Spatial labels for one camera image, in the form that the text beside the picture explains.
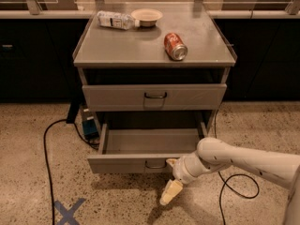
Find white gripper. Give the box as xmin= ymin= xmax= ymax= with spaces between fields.
xmin=158 ymin=151 xmax=233 ymax=206

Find grey drawer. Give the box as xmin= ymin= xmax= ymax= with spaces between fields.
xmin=87 ymin=122 xmax=207 ymax=173
xmin=82 ymin=83 xmax=227 ymax=112

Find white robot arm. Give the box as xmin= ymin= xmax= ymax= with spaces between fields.
xmin=159 ymin=137 xmax=300 ymax=225

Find grey top drawer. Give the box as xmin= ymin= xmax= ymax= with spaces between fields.
xmin=82 ymin=83 xmax=227 ymax=112

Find grey drawer cabinet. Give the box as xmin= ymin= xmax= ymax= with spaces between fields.
xmin=74 ymin=3 xmax=236 ymax=133

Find blue power box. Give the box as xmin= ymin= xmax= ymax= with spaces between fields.
xmin=80 ymin=105 xmax=98 ymax=140

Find blue tape cross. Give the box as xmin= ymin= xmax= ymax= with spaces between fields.
xmin=54 ymin=198 xmax=85 ymax=225

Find red soda can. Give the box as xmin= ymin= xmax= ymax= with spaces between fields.
xmin=164 ymin=33 xmax=188 ymax=61

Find beige paper bowl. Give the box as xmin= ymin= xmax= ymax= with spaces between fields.
xmin=131 ymin=8 xmax=163 ymax=27

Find dark counter with cabinets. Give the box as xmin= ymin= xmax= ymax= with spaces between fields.
xmin=0 ymin=9 xmax=300 ymax=102

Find clear plastic water bottle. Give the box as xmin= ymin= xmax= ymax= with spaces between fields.
xmin=97 ymin=10 xmax=140 ymax=30

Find black cable right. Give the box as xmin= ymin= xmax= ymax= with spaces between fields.
xmin=213 ymin=105 xmax=261 ymax=225

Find black cable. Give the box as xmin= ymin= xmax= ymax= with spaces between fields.
xmin=213 ymin=105 xmax=261 ymax=225
xmin=42 ymin=118 xmax=100 ymax=225

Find black cable left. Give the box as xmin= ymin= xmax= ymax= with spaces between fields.
xmin=42 ymin=118 xmax=100 ymax=225

